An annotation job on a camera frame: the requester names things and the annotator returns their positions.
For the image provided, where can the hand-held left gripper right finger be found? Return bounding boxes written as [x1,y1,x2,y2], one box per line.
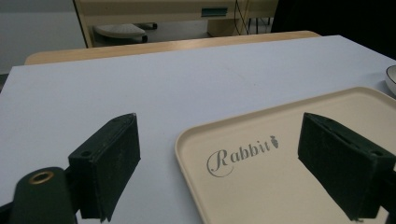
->
[297,112,396,222]

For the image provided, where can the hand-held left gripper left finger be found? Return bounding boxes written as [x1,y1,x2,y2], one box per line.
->
[67,112,142,223]

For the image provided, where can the beige plastic tray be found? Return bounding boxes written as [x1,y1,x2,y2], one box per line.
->
[174,86,396,224]

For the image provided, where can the grey office chair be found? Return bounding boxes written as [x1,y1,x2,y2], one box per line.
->
[92,21,159,45]

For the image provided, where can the white bowl with dark rim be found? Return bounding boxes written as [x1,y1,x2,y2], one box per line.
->
[384,64,396,96]

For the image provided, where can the black cable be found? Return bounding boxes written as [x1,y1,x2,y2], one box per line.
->
[233,0,250,36]

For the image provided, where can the light wooden table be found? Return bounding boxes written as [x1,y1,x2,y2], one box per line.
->
[23,30,321,66]

